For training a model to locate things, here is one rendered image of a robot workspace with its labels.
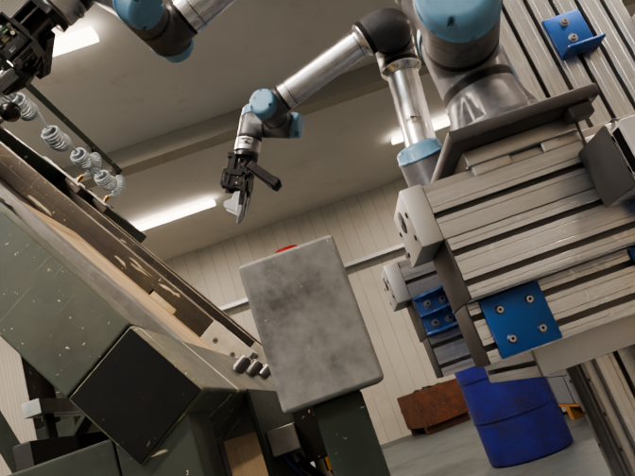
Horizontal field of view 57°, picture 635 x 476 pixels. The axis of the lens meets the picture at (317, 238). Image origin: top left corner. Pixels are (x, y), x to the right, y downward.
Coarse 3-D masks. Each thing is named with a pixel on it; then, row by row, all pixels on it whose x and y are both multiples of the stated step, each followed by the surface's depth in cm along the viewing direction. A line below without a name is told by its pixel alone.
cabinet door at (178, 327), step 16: (32, 208) 131; (48, 224) 129; (80, 240) 145; (96, 256) 141; (112, 272) 135; (128, 288) 129; (144, 304) 124; (160, 304) 144; (176, 320) 138; (192, 336) 135
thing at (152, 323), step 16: (0, 192) 102; (16, 208) 101; (32, 224) 100; (48, 240) 99; (64, 240) 102; (64, 256) 98; (80, 256) 98; (96, 272) 97; (112, 288) 96; (128, 304) 95; (144, 320) 94; (160, 320) 98; (176, 336) 95
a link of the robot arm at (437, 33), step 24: (408, 0) 84; (432, 0) 79; (456, 0) 78; (480, 0) 77; (432, 24) 80; (456, 24) 78; (480, 24) 79; (432, 48) 87; (456, 48) 84; (480, 48) 85
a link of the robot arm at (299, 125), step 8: (288, 112) 167; (296, 112) 171; (288, 120) 167; (296, 120) 168; (264, 128) 171; (272, 128) 166; (280, 128) 166; (288, 128) 169; (296, 128) 168; (264, 136) 174; (272, 136) 173; (280, 136) 172; (288, 136) 171; (296, 136) 170
